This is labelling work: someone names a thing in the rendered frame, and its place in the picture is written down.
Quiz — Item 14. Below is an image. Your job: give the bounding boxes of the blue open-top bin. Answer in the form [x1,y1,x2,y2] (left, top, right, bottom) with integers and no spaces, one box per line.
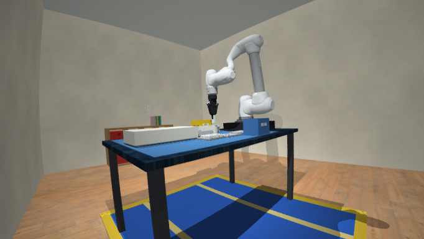
[243,118,270,136]

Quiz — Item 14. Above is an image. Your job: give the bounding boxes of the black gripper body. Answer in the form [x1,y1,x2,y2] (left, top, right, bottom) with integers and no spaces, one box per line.
[208,95,217,106]

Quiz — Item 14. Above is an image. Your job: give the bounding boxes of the yellow open bin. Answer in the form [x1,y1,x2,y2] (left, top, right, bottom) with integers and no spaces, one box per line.
[191,119,212,126]

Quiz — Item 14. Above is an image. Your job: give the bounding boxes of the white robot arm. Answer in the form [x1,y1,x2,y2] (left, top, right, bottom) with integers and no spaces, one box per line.
[206,34,275,123]

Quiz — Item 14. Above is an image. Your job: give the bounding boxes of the blue bench mat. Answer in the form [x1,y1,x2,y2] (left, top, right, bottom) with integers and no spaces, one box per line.
[111,134,258,158]

